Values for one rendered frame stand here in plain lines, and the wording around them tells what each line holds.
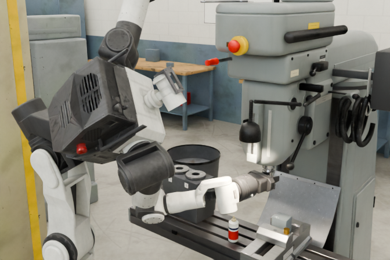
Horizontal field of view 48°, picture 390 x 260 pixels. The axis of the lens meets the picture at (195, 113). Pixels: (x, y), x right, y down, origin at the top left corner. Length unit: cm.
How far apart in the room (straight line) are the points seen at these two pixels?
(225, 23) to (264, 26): 14
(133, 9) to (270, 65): 50
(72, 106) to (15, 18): 155
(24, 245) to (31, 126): 171
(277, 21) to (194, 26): 583
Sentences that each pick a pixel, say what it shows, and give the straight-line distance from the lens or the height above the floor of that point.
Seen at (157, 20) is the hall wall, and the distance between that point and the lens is 769.
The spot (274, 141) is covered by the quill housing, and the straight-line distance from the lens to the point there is 156.
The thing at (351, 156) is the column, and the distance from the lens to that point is 200.
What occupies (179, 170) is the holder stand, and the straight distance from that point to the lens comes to 200.
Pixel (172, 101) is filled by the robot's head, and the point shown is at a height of 160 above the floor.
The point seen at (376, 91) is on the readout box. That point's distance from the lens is 169.
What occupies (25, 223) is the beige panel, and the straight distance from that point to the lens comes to 315.
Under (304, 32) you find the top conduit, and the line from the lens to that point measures 142.
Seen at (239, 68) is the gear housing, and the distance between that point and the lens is 153.
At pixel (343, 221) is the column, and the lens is 211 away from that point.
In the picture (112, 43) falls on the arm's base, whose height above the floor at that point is 176.
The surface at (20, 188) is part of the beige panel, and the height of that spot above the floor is 74.
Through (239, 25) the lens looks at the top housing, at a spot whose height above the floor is 182.
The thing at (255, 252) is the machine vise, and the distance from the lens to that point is 167.
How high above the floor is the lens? 190
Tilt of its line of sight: 15 degrees down
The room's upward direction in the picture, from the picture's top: straight up
